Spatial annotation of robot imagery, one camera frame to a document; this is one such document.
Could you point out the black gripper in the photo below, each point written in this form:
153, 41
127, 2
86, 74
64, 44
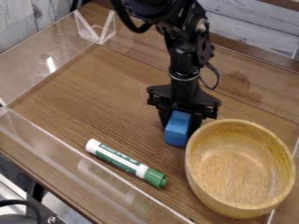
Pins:
201, 104

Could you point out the clear acrylic tray enclosure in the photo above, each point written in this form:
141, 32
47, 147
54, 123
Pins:
71, 90

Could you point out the green white marker pen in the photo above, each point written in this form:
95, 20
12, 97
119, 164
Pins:
123, 161

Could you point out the blue foam block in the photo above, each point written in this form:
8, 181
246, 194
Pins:
178, 128

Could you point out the black metal table mount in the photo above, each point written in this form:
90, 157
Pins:
35, 195

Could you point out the brown wooden bowl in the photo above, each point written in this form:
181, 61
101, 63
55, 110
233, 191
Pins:
239, 168

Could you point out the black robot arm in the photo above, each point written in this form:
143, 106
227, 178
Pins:
182, 22

